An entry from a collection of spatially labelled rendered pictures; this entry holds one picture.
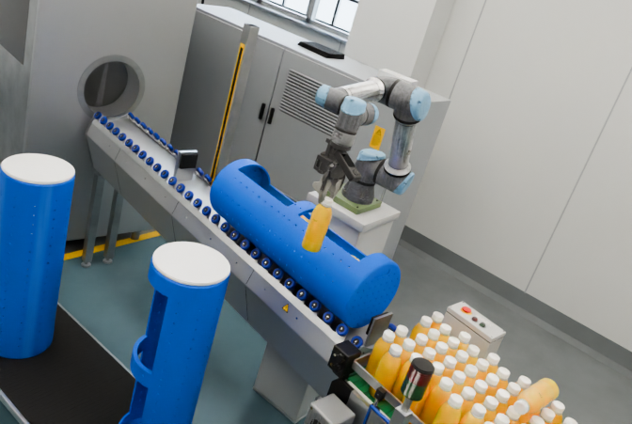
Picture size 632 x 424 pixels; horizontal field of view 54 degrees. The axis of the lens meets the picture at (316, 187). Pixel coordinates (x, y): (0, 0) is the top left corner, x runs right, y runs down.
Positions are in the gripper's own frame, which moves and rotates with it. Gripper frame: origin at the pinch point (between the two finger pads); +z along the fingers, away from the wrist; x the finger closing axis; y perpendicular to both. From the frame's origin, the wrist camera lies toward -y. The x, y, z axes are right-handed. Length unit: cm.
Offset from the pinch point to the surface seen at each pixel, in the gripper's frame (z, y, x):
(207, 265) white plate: 38, 27, 19
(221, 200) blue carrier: 31, 60, -10
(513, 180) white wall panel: 30, 61, -295
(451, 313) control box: 30, -38, -45
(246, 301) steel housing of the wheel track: 65, 33, -14
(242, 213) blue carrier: 30, 46, -10
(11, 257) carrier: 76, 104, 53
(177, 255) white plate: 39, 36, 26
